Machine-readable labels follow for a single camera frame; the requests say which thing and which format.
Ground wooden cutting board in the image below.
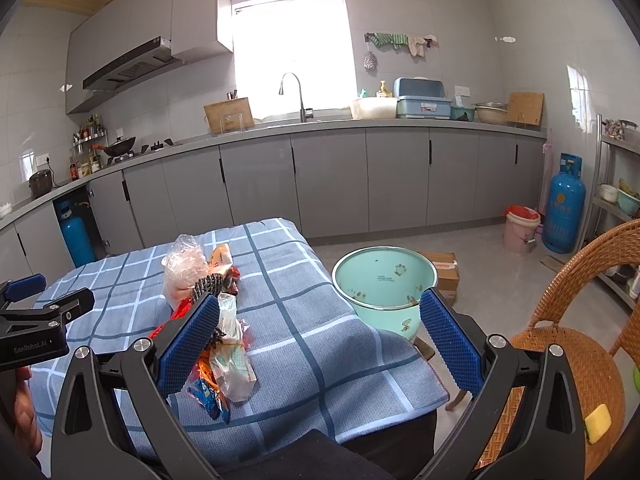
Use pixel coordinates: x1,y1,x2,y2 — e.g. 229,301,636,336
506,92,544,127
204,98,255,134

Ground grey upper wall cabinets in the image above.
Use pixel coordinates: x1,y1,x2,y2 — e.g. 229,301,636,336
64,0,233,114

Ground pink bucket with red liner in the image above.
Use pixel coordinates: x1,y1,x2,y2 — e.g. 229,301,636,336
502,205,540,255

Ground mint green enamel basin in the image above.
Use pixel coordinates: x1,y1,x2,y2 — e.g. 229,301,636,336
332,246,438,340

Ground blue dish drainer box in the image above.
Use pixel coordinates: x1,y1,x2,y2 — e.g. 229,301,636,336
393,77,451,120

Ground beige hanging gloves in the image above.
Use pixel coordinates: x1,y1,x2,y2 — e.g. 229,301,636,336
407,35,438,58

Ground blue gas cylinder by shelf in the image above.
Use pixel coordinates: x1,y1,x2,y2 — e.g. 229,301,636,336
541,153,586,254

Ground white plastic tub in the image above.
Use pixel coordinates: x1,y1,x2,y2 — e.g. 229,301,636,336
350,98,397,120

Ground woven wicker chair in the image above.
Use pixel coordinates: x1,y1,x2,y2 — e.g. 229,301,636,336
444,218,640,480

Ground wooden cutting board right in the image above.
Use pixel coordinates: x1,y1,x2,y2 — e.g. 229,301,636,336
506,92,544,127

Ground steel bowl on counter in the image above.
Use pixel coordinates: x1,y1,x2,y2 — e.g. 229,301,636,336
475,102,508,126

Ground person's left hand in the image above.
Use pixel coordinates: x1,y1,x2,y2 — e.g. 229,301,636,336
14,367,42,458

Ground spice rack with bottles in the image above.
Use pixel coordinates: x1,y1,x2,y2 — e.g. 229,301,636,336
70,114,107,180

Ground hanging steel scrubber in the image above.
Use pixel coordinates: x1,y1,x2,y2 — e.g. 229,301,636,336
362,46,378,72

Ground wooden cutting board left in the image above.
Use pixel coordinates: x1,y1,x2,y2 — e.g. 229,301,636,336
204,98,255,134

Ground clear pinkish plastic bag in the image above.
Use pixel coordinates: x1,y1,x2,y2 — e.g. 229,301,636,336
162,234,208,310

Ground grey kitchen base cabinets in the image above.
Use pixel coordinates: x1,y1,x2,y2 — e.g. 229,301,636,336
0,127,548,286

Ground black range hood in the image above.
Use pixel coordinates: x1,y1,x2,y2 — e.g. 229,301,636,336
82,36,183,92

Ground blue gas cylinder under counter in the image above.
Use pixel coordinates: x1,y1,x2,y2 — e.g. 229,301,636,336
56,200,96,268

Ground orange paper snack pouch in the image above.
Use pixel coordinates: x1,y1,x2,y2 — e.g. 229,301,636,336
208,244,233,276

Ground green striped hanging towel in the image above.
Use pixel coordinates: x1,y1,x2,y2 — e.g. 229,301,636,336
364,32,409,50

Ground blue plaid tablecloth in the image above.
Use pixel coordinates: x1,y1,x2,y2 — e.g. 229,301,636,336
29,218,449,468

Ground metal storage shelf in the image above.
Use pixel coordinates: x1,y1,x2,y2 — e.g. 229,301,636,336
574,112,640,311

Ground dark rice cooker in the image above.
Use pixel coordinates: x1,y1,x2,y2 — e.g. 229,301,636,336
28,169,53,200

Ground cardboard box on floor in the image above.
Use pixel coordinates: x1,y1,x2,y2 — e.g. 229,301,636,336
423,252,460,306

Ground blue orange snack wrapper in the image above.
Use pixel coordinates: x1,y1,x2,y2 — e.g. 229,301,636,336
188,348,231,424

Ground red mesh net bag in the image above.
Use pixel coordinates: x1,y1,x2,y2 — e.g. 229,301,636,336
150,298,193,339

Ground white green printed plastic bag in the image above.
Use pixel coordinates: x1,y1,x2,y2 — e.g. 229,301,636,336
209,292,257,403

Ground yellow sponge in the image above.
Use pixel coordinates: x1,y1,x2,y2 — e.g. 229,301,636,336
584,403,612,445

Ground black wok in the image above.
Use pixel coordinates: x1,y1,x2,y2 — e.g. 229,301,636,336
91,136,136,157

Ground chrome kitchen faucet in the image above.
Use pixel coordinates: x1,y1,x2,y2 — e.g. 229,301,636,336
278,71,316,124

